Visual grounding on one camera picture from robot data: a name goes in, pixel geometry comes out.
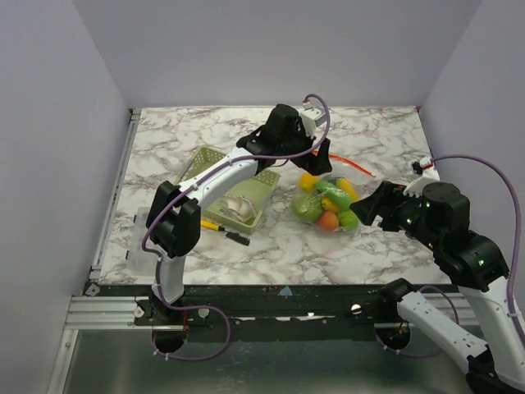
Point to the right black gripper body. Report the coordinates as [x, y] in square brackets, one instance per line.
[388, 208]

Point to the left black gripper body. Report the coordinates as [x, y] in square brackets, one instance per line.
[299, 143]

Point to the yellow pear toy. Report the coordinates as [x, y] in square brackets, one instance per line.
[307, 182]

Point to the yellow corn toy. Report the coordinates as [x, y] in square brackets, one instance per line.
[345, 185]

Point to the clear zip top bag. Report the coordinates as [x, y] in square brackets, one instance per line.
[359, 174]

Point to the orange peach toy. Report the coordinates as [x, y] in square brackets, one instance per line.
[328, 221]

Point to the green cabbage toy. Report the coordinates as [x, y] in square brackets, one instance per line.
[307, 207]

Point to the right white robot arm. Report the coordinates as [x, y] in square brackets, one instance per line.
[439, 219]

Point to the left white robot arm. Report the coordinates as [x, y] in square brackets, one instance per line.
[173, 223]

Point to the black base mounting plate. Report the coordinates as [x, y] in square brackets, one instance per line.
[262, 312]

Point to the clear plastic compartment box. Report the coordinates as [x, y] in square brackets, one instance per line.
[139, 262]

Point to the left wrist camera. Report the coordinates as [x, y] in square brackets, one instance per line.
[312, 118]

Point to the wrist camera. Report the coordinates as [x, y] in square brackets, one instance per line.
[312, 118]
[427, 174]

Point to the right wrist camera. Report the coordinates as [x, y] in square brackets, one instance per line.
[427, 174]

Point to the yellow handled black brush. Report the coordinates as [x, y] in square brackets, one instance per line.
[236, 237]

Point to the aluminium frame rail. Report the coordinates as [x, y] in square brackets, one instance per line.
[101, 313]

